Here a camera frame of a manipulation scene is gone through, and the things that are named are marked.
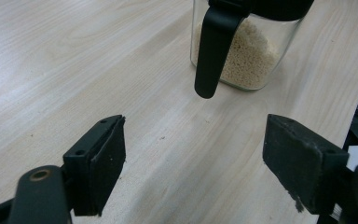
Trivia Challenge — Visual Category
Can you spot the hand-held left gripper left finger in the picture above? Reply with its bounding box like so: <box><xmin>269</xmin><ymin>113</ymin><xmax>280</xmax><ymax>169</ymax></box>
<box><xmin>62</xmin><ymin>114</ymin><xmax>128</xmax><ymax>217</ymax></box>

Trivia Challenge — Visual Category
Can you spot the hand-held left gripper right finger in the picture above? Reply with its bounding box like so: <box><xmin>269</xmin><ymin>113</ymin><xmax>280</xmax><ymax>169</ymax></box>
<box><xmin>262</xmin><ymin>113</ymin><xmax>351</xmax><ymax>216</ymax></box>

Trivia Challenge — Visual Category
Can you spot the glass jar with black lid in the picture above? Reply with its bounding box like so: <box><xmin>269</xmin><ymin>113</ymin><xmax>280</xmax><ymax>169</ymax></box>
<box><xmin>189</xmin><ymin>0</ymin><xmax>315</xmax><ymax>100</ymax></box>

